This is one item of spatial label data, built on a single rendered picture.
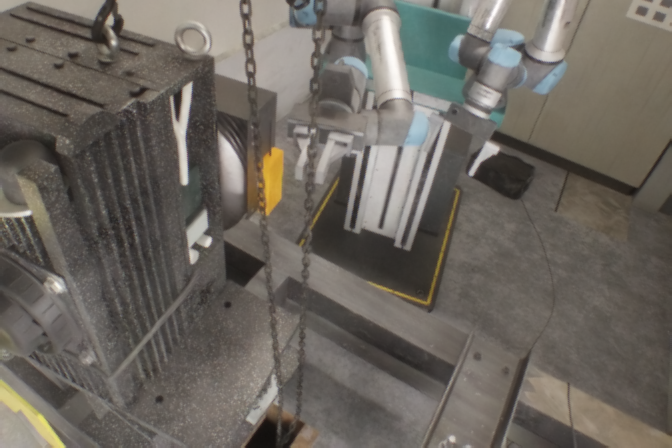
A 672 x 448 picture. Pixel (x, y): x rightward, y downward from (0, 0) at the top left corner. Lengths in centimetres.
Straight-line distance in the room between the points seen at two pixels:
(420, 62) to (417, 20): 15
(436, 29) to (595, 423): 136
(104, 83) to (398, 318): 122
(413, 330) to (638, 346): 161
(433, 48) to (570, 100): 196
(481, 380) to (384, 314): 38
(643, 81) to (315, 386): 262
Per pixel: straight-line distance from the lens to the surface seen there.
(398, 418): 231
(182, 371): 134
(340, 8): 125
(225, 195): 124
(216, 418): 127
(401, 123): 102
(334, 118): 83
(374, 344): 194
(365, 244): 240
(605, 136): 371
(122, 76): 96
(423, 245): 247
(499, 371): 174
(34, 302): 97
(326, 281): 179
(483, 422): 164
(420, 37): 179
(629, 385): 288
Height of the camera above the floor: 207
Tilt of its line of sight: 42 degrees down
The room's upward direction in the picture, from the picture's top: 9 degrees clockwise
